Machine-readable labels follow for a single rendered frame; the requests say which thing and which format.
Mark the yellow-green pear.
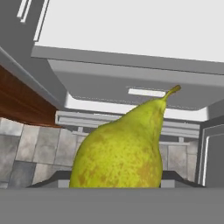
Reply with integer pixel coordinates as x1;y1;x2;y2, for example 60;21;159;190
68;84;182;189

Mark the white cupboard handle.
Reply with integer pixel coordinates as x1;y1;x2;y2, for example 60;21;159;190
32;0;51;42
16;0;32;24

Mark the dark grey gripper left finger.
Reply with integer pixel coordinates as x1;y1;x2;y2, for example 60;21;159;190
26;170;73;189

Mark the grey fridge drawer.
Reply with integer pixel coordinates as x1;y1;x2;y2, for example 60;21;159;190
47;59;224;112

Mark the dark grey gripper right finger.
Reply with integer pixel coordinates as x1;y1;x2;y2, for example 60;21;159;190
159;170;206;189

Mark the brown wooden cabinet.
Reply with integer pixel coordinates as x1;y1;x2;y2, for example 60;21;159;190
0;65;64;129

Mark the grey cupboard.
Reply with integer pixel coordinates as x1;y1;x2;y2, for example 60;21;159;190
0;0;70;110

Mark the grey fridge shelf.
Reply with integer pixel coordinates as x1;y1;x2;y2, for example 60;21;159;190
54;109;203;144

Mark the grey fridge door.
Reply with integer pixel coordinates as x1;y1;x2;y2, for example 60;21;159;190
194;99;224;188

